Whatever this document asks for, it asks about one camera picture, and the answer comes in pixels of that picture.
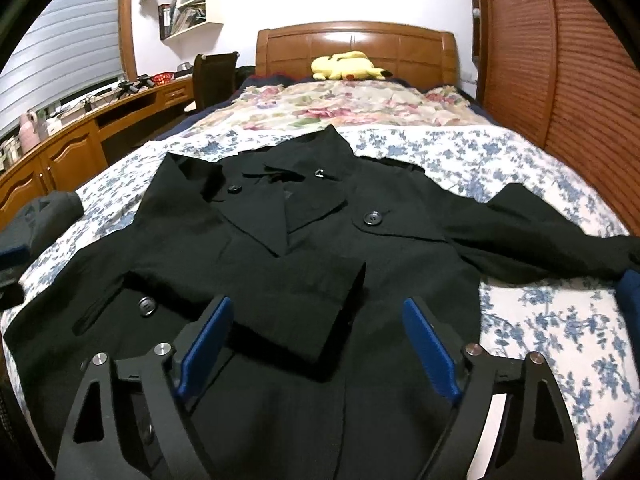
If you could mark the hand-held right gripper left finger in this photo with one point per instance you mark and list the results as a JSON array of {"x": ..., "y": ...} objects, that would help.
[{"x": 207, "y": 340}]

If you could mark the grey garment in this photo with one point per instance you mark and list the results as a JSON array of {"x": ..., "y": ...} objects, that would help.
[{"x": 47, "y": 217}]

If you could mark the black coat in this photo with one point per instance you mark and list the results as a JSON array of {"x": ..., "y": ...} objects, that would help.
[{"x": 300, "y": 240}]

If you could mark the white wall shelf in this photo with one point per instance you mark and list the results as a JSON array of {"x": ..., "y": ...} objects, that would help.
[{"x": 207, "y": 10}]

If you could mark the metal bowl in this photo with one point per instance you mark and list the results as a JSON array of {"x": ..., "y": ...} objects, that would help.
[{"x": 184, "y": 67}]

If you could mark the wooden headboard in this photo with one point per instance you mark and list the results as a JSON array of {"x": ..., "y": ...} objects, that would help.
[{"x": 400, "y": 50}]

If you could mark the row of books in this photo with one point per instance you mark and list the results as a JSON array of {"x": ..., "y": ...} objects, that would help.
[{"x": 185, "y": 19}]

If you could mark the grey window blind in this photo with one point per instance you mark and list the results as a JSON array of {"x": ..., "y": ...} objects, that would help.
[{"x": 65, "y": 70}]

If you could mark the blue object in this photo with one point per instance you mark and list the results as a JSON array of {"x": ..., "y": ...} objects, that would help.
[{"x": 631, "y": 295}]

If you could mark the row of white jars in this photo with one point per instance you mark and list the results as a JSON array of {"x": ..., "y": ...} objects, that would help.
[{"x": 9, "y": 150}]

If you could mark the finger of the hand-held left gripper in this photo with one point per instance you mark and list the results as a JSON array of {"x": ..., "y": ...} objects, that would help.
[{"x": 12, "y": 258}]

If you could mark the wooden louvered wardrobe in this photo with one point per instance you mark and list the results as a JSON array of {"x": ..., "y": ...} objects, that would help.
[{"x": 575, "y": 60}]

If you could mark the yellow plush toy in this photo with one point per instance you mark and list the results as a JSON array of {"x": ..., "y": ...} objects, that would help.
[{"x": 345, "y": 66}]

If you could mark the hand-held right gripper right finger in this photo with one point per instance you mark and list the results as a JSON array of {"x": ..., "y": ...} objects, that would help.
[{"x": 430, "y": 345}]

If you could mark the pink floral quilt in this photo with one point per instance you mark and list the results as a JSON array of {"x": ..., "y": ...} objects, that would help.
[{"x": 350, "y": 105}]

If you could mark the blue floral bed sheet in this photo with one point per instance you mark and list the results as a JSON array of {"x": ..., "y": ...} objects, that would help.
[{"x": 550, "y": 320}]

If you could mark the wooden desk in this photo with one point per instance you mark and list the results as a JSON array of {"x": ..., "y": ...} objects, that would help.
[{"x": 70, "y": 155}]

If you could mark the red basket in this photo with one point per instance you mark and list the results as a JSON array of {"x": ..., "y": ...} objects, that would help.
[{"x": 162, "y": 79}]

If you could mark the black gadgets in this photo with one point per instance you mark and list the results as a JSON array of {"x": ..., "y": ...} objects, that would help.
[{"x": 132, "y": 85}]

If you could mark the dark wooden chair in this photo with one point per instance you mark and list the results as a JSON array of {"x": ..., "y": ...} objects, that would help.
[{"x": 212, "y": 80}]

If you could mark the pink vase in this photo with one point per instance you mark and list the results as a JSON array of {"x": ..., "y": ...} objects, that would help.
[{"x": 28, "y": 132}]

